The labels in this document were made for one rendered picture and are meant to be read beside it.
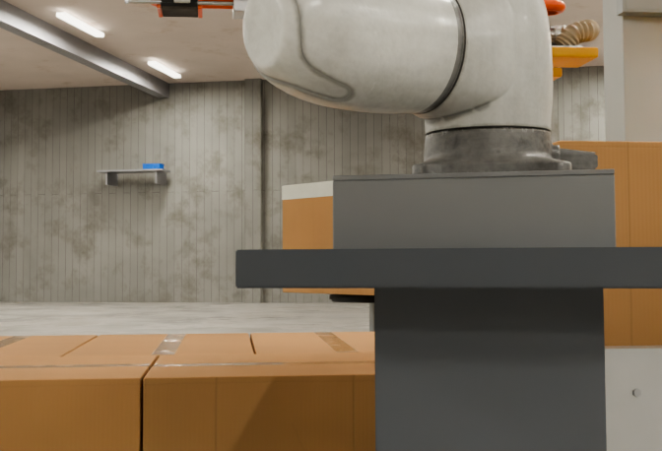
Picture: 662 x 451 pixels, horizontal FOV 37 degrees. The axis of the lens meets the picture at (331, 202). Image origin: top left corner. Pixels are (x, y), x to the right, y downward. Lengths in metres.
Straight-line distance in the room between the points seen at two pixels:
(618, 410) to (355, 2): 0.88
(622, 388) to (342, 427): 0.47
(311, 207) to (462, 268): 2.61
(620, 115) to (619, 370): 1.56
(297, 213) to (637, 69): 1.32
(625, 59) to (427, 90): 2.04
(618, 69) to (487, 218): 2.09
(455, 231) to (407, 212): 0.06
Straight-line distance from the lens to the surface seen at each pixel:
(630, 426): 1.68
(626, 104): 3.09
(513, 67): 1.16
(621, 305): 1.82
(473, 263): 0.97
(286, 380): 1.69
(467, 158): 1.15
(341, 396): 1.71
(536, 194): 1.09
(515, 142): 1.16
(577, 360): 1.10
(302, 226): 3.60
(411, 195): 1.10
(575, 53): 1.88
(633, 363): 1.67
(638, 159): 1.84
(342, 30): 1.03
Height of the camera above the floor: 0.74
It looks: 3 degrees up
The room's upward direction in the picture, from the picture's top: straight up
